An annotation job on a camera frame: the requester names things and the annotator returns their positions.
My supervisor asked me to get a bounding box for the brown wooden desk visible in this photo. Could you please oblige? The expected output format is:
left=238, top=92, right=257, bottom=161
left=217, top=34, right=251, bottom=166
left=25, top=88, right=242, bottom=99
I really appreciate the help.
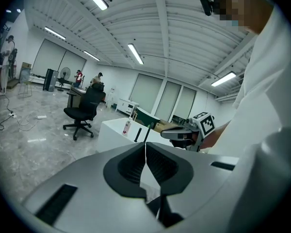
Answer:
left=67, top=86, right=88, bottom=109

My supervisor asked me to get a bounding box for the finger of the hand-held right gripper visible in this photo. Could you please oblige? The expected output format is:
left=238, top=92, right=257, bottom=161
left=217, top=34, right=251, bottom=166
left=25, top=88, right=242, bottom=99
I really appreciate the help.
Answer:
left=161, top=127, right=193, bottom=140

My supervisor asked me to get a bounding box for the white roller blind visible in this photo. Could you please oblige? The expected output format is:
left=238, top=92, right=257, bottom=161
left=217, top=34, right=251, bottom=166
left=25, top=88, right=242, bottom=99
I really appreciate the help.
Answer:
left=174, top=86, right=197, bottom=121
left=129, top=73, right=164, bottom=112
left=32, top=39, right=66, bottom=76
left=60, top=50, right=87, bottom=76
left=155, top=81, right=182, bottom=121

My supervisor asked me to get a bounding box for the white cabinet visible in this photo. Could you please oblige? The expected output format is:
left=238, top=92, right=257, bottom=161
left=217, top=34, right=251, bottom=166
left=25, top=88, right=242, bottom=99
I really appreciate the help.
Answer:
left=115, top=98, right=140, bottom=115

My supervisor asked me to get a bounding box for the white bathtub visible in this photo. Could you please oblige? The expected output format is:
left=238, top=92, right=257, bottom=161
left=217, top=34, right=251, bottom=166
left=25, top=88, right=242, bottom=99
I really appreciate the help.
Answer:
left=97, top=117, right=175, bottom=154

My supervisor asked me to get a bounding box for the person's right forearm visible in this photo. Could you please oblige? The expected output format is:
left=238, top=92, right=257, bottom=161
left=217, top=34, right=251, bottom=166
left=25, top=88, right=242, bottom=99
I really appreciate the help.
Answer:
left=201, top=121, right=231, bottom=149

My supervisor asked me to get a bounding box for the black tower appliance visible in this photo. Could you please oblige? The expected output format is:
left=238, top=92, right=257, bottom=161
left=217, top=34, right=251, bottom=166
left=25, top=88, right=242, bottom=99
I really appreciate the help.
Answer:
left=43, top=68, right=59, bottom=92

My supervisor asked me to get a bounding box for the black head-mounted camera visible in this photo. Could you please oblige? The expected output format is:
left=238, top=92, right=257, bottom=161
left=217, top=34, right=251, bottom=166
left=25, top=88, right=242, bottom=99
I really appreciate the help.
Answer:
left=200, top=0, right=227, bottom=17

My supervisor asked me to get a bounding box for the brown cardboard box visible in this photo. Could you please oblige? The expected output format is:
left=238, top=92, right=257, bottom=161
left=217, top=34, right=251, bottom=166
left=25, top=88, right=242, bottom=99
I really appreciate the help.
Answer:
left=156, top=119, right=185, bottom=132

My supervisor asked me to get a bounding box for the black office chair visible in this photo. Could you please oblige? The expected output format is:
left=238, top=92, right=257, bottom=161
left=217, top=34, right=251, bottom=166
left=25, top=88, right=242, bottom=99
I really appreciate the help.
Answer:
left=63, top=83, right=106, bottom=141

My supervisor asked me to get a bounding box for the black standing fan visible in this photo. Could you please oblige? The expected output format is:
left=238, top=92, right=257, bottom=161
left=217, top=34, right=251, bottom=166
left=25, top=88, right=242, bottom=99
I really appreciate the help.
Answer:
left=57, top=67, right=71, bottom=93

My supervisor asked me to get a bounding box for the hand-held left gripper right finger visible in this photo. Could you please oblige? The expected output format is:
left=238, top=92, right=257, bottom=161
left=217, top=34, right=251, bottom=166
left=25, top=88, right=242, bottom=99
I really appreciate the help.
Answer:
left=146, top=142, right=240, bottom=219

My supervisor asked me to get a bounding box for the person's white shirt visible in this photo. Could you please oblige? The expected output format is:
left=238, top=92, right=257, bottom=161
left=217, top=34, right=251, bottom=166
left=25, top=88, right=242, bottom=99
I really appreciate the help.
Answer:
left=208, top=6, right=291, bottom=233

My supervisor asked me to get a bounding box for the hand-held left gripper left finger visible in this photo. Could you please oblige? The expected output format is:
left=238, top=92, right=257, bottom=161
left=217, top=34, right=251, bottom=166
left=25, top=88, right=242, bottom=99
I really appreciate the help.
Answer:
left=21, top=141, right=165, bottom=229

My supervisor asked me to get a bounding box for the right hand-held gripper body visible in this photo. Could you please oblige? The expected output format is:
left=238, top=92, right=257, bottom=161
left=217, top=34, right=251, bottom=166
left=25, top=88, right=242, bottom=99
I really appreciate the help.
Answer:
left=169, top=112, right=216, bottom=152

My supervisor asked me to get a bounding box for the person's head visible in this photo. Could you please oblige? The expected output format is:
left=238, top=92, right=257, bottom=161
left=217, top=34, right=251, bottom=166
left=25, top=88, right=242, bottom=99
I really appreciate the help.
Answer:
left=218, top=0, right=275, bottom=35

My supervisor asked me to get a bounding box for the tall cardboard box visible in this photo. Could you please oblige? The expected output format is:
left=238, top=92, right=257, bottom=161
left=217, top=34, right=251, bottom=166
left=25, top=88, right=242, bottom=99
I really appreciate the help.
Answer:
left=19, top=62, right=32, bottom=83

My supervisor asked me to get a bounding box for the wire stool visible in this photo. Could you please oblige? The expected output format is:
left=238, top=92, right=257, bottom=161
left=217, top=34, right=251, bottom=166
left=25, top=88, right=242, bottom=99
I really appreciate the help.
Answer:
left=18, top=80, right=32, bottom=98

